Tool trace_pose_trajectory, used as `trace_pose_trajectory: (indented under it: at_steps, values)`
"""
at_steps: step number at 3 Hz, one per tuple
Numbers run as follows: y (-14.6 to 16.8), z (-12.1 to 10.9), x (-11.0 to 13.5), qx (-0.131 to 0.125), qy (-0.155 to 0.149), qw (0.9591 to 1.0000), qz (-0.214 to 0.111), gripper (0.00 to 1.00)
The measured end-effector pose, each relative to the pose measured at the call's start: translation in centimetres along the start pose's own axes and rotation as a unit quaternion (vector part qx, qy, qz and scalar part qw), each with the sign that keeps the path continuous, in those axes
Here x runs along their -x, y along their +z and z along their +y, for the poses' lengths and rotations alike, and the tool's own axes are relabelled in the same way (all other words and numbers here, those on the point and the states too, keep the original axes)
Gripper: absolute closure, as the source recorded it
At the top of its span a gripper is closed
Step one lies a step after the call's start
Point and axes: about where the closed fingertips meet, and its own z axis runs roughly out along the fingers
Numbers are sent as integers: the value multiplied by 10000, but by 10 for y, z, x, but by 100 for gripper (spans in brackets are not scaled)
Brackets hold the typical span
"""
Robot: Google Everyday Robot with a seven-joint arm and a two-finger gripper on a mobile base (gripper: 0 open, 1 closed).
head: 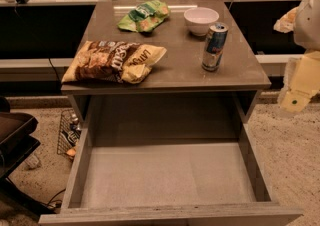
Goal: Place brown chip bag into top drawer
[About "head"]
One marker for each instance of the wire mesh basket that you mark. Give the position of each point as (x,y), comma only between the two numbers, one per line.
(69,134)

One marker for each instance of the grey cabinet with top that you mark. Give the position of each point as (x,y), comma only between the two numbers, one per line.
(179,101)

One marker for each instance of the green chip bag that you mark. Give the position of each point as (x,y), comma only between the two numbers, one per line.
(145,17)

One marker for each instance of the white bowl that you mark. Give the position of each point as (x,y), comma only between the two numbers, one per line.
(199,19)

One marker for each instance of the black chair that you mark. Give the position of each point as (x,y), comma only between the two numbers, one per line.
(16,145)

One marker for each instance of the brown chip bag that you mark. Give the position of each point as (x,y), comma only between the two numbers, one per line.
(115,61)

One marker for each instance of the blue silver drink can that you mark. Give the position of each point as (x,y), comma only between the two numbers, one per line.
(214,44)

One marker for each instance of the open grey top drawer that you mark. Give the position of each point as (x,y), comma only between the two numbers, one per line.
(218,183)

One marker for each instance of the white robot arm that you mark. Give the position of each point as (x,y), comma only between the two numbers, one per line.
(302,76)

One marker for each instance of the crumpled paper on floor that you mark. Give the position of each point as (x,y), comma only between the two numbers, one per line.
(32,162)

